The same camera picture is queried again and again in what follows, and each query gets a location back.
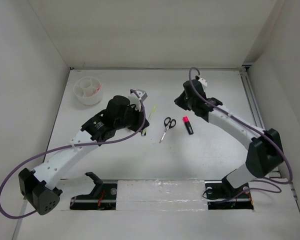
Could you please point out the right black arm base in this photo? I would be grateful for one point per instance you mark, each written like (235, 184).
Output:
(220, 195)

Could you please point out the aluminium rail right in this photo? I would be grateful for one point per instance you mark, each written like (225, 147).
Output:
(256, 115)

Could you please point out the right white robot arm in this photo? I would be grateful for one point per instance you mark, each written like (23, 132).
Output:
(264, 147)

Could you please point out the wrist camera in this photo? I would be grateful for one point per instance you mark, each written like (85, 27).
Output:
(137, 98)
(203, 82)

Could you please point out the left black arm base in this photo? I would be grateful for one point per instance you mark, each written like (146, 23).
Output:
(103, 196)

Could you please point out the pink black highlighter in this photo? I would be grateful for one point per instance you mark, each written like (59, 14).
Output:
(187, 125)

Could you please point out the black handled scissors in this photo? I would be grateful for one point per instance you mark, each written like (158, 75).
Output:
(168, 124)

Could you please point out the pink red pen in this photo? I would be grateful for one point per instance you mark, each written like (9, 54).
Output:
(90, 91)

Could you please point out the white round divided container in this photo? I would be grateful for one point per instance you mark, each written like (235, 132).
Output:
(85, 82)

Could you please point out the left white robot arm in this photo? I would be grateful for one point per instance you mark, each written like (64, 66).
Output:
(42, 185)

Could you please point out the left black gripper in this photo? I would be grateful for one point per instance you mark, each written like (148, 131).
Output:
(139, 117)

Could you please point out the yellow green pen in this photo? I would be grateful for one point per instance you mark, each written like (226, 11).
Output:
(152, 112)

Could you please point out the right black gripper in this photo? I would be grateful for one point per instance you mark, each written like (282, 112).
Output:
(179, 101)

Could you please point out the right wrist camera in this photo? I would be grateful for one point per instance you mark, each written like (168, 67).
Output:
(203, 82)

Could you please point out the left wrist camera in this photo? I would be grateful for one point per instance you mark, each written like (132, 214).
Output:
(137, 98)

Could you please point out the blue black highlighter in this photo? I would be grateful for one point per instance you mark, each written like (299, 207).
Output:
(144, 132)

